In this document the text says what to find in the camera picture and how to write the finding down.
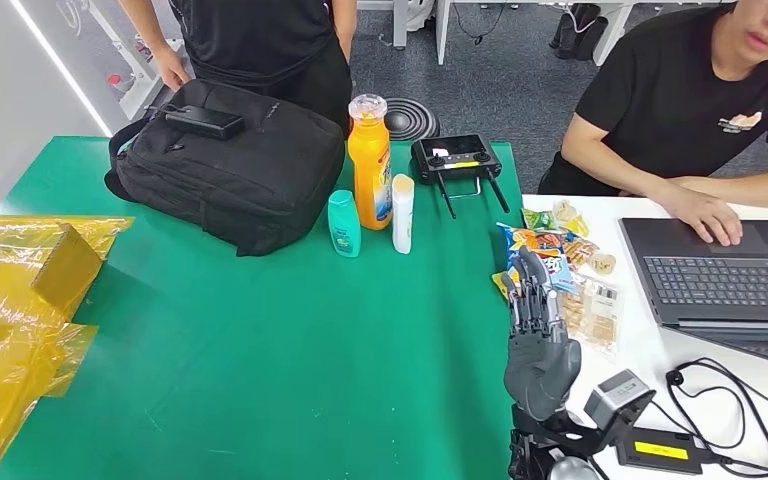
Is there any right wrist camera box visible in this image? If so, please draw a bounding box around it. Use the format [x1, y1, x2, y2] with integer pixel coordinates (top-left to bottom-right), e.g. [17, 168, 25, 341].
[583, 369, 657, 445]

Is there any black bag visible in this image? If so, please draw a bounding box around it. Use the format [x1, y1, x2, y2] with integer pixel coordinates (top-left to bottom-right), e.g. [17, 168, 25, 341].
[549, 4, 612, 62]

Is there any black adapter, yellow label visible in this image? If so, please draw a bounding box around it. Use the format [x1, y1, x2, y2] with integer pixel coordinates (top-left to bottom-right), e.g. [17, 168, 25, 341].
[614, 427, 717, 476]

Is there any blue yellow chips bag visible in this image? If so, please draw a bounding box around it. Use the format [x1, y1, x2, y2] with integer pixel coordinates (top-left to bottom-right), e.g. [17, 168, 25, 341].
[496, 222, 581, 296]

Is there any slim white bottle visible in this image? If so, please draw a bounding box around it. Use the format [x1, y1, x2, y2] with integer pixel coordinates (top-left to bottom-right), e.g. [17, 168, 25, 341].
[391, 173, 417, 256]

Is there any green snack packet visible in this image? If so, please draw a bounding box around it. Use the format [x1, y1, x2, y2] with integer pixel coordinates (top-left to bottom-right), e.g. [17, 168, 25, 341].
[521, 207, 558, 233]

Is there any small teal bottle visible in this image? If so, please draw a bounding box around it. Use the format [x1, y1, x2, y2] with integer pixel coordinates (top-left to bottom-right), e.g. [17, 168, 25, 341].
[327, 190, 363, 260]

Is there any black power cable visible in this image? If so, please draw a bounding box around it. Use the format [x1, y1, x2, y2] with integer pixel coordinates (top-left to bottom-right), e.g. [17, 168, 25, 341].
[663, 357, 768, 480]

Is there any dark grey laptop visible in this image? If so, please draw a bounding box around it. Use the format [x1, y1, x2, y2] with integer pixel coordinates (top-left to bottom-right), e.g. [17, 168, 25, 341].
[619, 217, 768, 367]

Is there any person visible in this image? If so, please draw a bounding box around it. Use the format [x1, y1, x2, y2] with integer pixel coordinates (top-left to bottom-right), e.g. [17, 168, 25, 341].
[537, 0, 768, 248]
[117, 0, 359, 137]

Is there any white metal frame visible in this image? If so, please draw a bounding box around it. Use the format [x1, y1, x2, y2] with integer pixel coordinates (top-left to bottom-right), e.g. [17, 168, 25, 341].
[85, 0, 190, 122]

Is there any white desk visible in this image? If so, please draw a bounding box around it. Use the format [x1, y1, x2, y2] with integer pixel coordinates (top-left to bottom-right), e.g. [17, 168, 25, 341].
[357, 0, 410, 51]
[434, 0, 746, 68]

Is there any tall orange cleaner bottle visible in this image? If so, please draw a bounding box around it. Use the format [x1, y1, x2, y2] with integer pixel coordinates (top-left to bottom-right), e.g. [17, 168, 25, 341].
[347, 93, 395, 232]

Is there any yellow plastic film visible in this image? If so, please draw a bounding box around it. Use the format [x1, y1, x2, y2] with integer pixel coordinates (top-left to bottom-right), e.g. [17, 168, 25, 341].
[0, 213, 136, 480]

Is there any orange cracker packet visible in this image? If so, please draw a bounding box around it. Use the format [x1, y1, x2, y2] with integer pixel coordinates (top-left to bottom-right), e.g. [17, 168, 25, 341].
[561, 237, 601, 271]

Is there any black power bank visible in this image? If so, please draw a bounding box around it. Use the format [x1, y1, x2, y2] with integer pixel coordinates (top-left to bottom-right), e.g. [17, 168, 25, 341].
[163, 104, 246, 142]

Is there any black ribbed round disc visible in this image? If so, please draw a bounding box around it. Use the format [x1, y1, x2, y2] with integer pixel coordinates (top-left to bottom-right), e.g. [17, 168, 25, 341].
[383, 97, 442, 142]

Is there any white bag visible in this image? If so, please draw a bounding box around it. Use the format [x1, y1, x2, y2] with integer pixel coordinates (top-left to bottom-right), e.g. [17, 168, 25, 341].
[408, 0, 437, 33]

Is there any round cookie packet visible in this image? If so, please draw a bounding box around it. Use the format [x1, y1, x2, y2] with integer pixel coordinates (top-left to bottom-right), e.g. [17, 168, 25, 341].
[589, 252, 619, 278]

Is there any brown cardboard box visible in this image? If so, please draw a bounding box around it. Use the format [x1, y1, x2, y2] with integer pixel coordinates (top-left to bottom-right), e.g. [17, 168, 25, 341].
[0, 221, 104, 321]

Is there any clear cracker bag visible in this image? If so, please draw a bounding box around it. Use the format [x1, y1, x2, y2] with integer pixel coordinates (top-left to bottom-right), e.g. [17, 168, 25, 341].
[558, 273, 624, 362]

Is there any person's right hand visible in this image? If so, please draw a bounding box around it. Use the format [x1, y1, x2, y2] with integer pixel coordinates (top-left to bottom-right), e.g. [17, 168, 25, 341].
[675, 190, 745, 248]
[150, 44, 193, 93]

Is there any black backpack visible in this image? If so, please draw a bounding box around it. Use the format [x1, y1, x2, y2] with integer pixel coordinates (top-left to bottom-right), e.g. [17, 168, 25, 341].
[104, 79, 347, 258]

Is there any black remote controller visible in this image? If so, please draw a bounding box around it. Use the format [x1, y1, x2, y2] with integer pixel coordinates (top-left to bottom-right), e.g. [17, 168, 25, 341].
[410, 134, 512, 220]

